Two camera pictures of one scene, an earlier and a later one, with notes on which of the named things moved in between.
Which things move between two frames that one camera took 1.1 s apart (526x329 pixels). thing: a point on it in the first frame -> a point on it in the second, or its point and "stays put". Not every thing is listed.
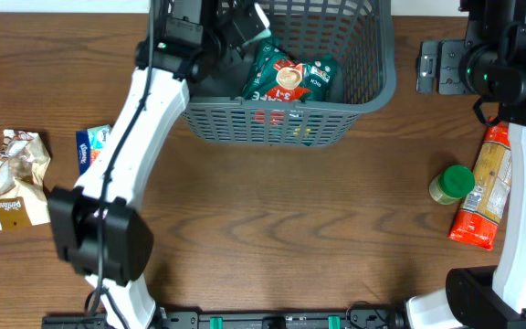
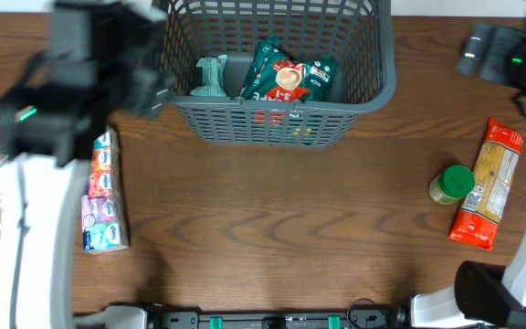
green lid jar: x=451 y=185 stays put
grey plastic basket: x=358 y=36 stays put
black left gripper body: x=228 y=57 -> x=149 y=91
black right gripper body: x=434 y=67 -> x=491 y=54
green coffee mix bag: x=275 y=75 stays put
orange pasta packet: x=477 y=217 stays put
